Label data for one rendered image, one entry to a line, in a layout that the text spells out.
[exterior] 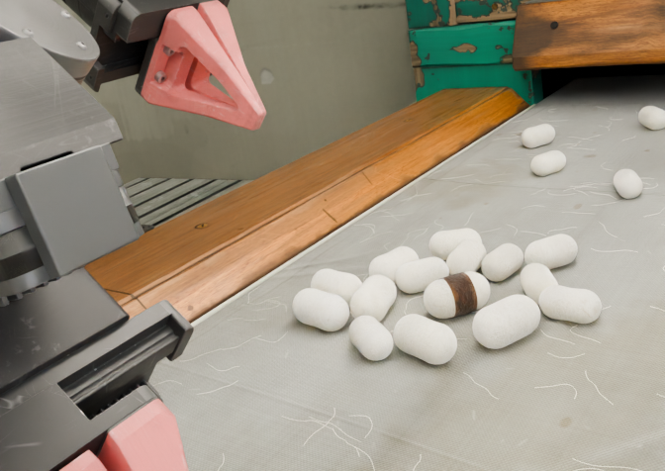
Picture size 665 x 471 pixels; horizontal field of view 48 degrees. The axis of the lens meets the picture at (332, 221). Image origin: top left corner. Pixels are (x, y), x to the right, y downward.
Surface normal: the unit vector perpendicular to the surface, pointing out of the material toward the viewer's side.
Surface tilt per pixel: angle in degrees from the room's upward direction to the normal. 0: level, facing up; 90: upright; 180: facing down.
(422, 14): 92
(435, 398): 0
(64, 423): 40
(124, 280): 0
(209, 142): 90
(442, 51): 90
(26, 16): 46
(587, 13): 67
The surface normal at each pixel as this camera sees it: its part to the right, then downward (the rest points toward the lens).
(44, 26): 0.60, -0.75
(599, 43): -0.58, -0.04
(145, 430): 0.64, -0.38
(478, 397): -0.15, -0.93
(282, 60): -0.51, 0.36
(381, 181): 0.46, -0.61
